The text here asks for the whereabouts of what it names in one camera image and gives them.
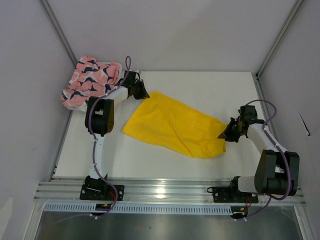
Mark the pink patterned shorts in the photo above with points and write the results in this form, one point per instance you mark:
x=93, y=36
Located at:
x=90, y=82

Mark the right corner frame post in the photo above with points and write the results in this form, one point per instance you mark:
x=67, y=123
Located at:
x=284, y=30

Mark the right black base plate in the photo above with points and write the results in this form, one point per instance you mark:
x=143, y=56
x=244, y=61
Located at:
x=223, y=194

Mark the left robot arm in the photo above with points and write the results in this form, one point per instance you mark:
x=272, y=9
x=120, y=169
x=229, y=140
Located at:
x=100, y=121

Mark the aluminium mounting rail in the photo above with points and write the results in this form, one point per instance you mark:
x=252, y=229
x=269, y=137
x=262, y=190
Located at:
x=142, y=191

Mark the slotted cable duct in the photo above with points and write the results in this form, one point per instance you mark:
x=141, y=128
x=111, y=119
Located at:
x=132, y=208

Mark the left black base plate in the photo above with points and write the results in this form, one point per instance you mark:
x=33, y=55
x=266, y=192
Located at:
x=102, y=192

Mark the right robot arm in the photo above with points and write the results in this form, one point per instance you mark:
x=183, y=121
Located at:
x=246, y=183

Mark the left corner frame post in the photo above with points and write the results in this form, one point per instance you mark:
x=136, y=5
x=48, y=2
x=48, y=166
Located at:
x=53, y=20

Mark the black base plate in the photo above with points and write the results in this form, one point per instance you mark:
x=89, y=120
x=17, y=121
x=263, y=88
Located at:
x=223, y=194
x=102, y=192

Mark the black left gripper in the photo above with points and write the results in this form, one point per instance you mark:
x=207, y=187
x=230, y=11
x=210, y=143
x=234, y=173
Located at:
x=143, y=94

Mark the corner frame post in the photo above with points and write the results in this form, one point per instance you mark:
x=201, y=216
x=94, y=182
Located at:
x=284, y=30
x=53, y=20

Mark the white tray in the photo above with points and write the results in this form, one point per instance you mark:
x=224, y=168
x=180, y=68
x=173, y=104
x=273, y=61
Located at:
x=120, y=67

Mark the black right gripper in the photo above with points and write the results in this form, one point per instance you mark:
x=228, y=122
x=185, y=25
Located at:
x=227, y=135

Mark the yellow shorts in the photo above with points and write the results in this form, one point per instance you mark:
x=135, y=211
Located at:
x=166, y=122

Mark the right side table rail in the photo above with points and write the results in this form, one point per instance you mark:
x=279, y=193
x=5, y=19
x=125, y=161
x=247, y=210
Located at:
x=270, y=105

